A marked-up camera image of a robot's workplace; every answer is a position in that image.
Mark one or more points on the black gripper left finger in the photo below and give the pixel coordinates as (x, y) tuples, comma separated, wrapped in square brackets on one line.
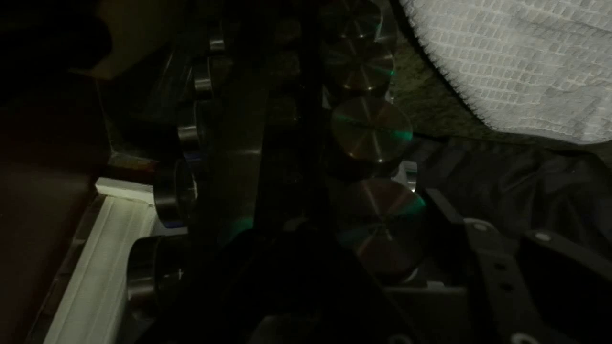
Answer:
[(299, 293)]

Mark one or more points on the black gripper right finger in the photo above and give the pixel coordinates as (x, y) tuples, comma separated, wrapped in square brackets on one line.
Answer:
[(542, 287)]

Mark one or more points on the round metal lid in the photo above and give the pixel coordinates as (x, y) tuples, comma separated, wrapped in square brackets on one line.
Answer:
[(380, 222)]

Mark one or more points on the metal spice jar stand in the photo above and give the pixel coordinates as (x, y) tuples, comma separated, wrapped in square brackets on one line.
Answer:
[(280, 127)]

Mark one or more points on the black fabric curtain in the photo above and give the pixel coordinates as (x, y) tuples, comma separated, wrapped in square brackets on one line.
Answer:
[(510, 184)]

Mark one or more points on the white plastic container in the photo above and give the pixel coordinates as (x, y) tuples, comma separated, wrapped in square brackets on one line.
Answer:
[(102, 268)]

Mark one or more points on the grey waffle weave towel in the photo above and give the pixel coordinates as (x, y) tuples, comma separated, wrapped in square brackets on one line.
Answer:
[(523, 64)]

